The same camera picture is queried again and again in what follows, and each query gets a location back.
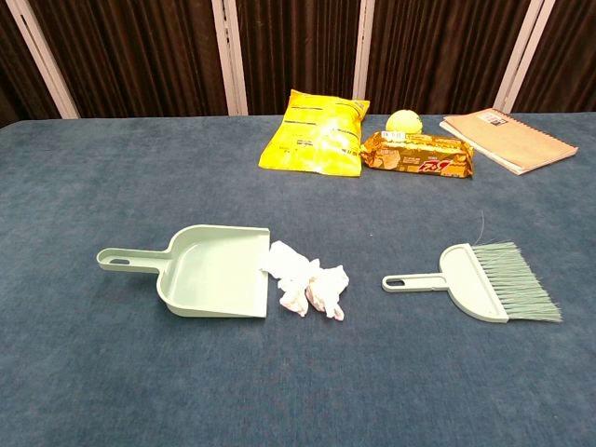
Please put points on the brown spiral notebook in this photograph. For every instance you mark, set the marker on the brown spiral notebook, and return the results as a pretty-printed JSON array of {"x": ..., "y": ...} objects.
[{"x": 507, "y": 139}]

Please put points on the yellow snack bag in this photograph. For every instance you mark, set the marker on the yellow snack bag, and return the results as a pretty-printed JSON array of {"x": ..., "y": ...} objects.
[{"x": 316, "y": 135}]

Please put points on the golden biscuit packet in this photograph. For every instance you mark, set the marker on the golden biscuit packet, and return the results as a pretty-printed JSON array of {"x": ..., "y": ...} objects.
[{"x": 414, "y": 156}]

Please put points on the dark brown curtain panel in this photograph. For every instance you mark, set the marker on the dark brown curtain panel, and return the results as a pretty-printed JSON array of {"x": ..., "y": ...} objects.
[
  {"x": 568, "y": 60},
  {"x": 139, "y": 56},
  {"x": 298, "y": 46},
  {"x": 442, "y": 51},
  {"x": 14, "y": 70}
]

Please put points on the mint green hand brush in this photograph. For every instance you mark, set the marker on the mint green hand brush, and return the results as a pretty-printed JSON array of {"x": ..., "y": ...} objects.
[{"x": 465, "y": 279}]

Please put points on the mint green dustpan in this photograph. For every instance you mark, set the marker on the mint green dustpan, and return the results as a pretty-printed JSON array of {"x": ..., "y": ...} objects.
[{"x": 209, "y": 274}]

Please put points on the yellow tennis ball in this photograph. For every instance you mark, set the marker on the yellow tennis ball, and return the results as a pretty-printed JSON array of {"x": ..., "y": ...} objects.
[{"x": 403, "y": 122}]

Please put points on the white partition post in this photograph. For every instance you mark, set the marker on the white partition post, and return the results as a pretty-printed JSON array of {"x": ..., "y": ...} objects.
[
  {"x": 519, "y": 56},
  {"x": 364, "y": 46},
  {"x": 42, "y": 60},
  {"x": 229, "y": 56}
]

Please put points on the blue felt table mat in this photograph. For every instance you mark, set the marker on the blue felt table mat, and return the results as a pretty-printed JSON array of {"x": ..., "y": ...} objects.
[{"x": 139, "y": 372}]

